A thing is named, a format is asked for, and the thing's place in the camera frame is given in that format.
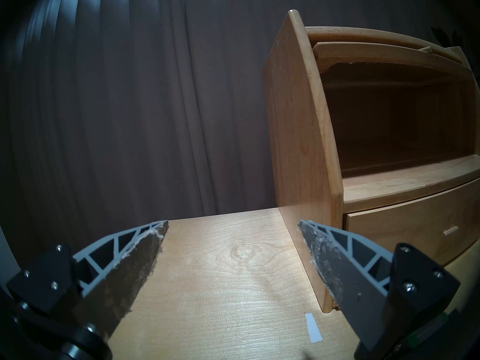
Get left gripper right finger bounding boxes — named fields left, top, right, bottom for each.
left=298, top=219, right=461, bottom=353

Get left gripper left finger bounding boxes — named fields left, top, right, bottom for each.
left=6, top=220, right=169, bottom=343

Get wooden drawer with knob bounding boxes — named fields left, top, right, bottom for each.
left=344, top=177, right=480, bottom=268

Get white tape strip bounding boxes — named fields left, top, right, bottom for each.
left=304, top=313, right=323, bottom=343

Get wooden cabinet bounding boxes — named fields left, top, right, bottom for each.
left=262, top=9, right=480, bottom=314

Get grey curtain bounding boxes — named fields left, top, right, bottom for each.
left=0, top=0, right=480, bottom=247

